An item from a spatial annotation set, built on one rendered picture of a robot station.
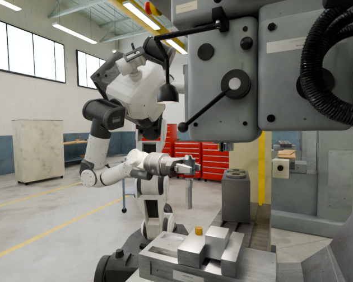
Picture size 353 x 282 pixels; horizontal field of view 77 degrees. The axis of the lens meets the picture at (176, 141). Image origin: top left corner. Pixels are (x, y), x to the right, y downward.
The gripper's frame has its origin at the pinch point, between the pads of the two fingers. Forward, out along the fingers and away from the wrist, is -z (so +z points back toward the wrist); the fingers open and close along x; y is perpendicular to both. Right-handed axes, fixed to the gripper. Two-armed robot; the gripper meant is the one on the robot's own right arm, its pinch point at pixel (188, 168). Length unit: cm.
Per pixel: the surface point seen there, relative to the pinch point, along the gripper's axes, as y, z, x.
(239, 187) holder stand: 11.8, -6.8, 28.0
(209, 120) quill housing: -16.0, -14.2, -10.3
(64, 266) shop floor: 122, 176, 35
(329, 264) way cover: 25.8, -40.2, 12.9
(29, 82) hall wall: -170, 818, 229
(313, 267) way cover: 29.4, -36.0, 15.3
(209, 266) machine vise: 20.5, -17.3, -15.8
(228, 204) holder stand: 19.8, -2.5, 26.2
